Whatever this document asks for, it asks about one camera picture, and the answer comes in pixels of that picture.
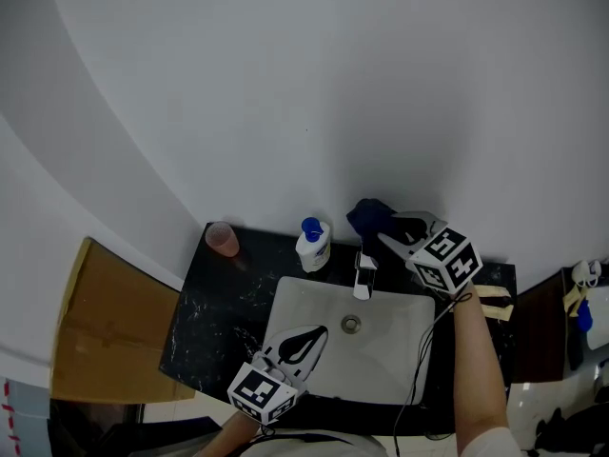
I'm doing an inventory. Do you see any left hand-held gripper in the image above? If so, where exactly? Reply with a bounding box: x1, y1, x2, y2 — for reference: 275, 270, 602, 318
226, 324, 329, 426

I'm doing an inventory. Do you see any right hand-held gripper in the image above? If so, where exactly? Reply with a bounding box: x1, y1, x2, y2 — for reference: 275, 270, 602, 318
376, 210, 484, 296

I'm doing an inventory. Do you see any dark blue cloth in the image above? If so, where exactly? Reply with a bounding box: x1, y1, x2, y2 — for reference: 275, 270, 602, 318
345, 198, 402, 248

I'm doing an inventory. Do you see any chrome faucet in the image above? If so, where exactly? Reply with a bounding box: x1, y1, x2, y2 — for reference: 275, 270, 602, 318
352, 243, 380, 301

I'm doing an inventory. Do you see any person's right forearm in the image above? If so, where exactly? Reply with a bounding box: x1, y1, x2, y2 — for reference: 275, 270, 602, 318
450, 280, 511, 457

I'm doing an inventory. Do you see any person's left forearm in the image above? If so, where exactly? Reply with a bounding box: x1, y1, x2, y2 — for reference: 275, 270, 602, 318
193, 410, 264, 457

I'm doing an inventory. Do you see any black marble vanity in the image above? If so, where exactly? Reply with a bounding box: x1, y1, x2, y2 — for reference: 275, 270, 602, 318
159, 221, 518, 438

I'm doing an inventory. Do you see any cream squeeze tube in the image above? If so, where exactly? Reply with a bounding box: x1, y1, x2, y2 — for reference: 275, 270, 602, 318
479, 302, 516, 323
475, 284, 513, 300

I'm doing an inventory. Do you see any white pump bottle blue cap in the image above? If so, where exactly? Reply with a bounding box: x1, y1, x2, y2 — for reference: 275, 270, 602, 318
294, 216, 332, 274

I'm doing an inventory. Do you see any person's white shirt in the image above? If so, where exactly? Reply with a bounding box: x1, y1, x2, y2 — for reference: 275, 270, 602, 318
235, 426, 523, 457

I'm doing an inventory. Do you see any pink plastic cup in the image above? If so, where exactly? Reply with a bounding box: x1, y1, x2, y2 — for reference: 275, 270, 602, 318
205, 221, 241, 259

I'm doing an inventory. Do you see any dark wooden vanity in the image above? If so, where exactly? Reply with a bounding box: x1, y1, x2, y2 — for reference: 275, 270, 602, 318
515, 263, 609, 386

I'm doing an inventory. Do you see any brown cardboard box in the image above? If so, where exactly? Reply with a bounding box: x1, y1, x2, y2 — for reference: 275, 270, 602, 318
49, 236, 197, 406

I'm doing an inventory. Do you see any small white sink basin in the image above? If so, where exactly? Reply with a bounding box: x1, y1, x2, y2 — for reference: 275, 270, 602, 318
584, 285, 609, 352

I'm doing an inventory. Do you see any black bag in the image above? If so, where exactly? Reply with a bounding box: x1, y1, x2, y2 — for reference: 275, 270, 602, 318
534, 406, 609, 452

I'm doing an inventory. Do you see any pale board with red tape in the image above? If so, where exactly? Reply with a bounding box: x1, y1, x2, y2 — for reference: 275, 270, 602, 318
0, 374, 51, 457

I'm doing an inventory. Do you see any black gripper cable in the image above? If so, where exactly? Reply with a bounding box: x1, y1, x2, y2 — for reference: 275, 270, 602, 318
391, 291, 473, 457

